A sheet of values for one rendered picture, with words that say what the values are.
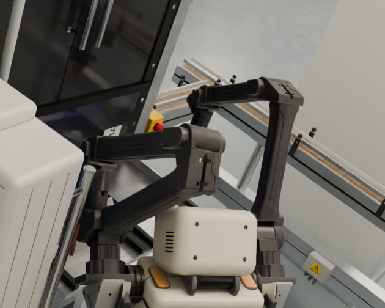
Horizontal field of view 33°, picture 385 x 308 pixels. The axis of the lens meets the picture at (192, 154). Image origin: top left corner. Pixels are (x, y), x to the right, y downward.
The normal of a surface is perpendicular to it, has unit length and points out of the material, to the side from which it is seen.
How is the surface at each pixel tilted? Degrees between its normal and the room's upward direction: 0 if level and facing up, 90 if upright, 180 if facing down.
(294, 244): 90
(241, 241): 48
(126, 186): 0
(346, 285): 90
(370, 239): 90
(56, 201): 90
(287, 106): 64
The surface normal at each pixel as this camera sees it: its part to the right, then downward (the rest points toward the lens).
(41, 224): 0.79, 0.53
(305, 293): 0.33, -0.80
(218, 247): 0.44, -0.10
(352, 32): -0.59, 0.24
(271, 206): 0.38, 0.18
